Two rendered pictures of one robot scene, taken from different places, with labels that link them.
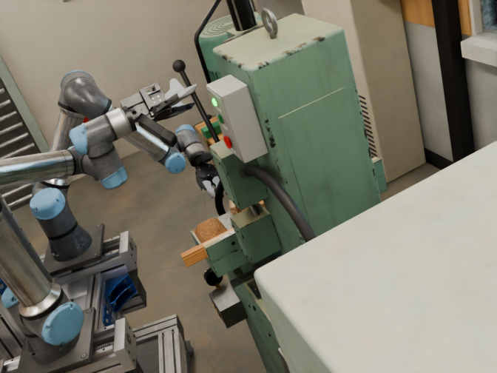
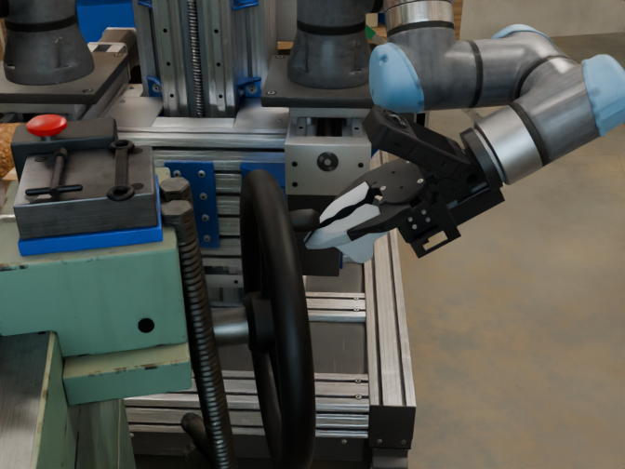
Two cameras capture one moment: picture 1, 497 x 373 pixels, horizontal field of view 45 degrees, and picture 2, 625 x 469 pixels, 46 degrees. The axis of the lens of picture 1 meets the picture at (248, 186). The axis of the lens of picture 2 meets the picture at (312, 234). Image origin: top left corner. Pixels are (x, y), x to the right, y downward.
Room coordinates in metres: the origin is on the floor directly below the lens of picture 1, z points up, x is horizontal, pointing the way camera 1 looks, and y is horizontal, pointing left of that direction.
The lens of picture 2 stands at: (1.89, -0.56, 1.24)
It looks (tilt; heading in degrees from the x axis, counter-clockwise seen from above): 31 degrees down; 92
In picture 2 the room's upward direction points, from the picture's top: straight up
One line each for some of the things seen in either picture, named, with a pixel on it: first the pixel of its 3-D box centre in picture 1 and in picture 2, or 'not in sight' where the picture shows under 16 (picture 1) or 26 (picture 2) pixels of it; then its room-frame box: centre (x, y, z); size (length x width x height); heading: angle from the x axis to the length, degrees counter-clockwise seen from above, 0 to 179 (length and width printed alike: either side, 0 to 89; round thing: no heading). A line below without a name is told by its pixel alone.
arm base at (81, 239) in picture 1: (66, 237); (330, 46); (1.89, 0.68, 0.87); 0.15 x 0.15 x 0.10
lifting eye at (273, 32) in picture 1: (269, 23); not in sight; (1.23, -0.15, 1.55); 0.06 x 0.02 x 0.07; 14
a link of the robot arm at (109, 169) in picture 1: (105, 166); not in sight; (1.51, 0.35, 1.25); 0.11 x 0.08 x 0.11; 39
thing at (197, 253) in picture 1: (264, 220); not in sight; (1.49, -0.01, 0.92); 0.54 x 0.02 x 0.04; 104
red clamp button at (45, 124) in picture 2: not in sight; (46, 125); (1.67, -0.03, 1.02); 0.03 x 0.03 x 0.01
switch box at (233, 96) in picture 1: (237, 118); not in sight; (1.17, -0.02, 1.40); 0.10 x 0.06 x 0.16; 14
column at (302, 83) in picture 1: (314, 178); not in sight; (1.23, -0.16, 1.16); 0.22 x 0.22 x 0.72; 14
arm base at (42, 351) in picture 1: (48, 331); (45, 43); (1.39, 0.69, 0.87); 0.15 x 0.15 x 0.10
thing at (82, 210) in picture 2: not in sight; (84, 175); (1.70, -0.06, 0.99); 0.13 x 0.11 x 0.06; 104
